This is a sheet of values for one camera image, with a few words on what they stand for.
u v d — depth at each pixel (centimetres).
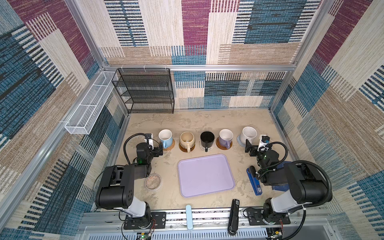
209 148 97
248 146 84
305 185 46
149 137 81
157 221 73
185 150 93
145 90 111
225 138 99
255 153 83
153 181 85
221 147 98
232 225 68
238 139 102
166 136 97
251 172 85
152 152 82
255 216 73
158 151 87
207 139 92
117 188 45
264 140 76
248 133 99
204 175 88
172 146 99
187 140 99
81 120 91
